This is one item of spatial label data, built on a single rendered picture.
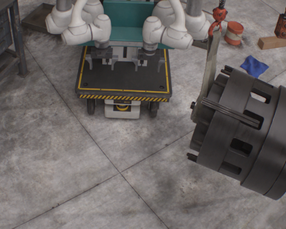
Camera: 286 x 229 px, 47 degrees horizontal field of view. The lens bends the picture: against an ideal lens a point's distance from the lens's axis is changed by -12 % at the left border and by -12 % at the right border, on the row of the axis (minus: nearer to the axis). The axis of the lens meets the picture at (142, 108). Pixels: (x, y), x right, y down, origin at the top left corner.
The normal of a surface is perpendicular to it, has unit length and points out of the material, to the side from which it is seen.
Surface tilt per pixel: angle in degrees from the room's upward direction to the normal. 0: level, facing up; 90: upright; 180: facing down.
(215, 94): 20
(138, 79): 0
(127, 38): 0
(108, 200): 0
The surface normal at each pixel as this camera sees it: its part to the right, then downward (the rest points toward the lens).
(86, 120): 0.07, -0.66
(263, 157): -0.36, 0.25
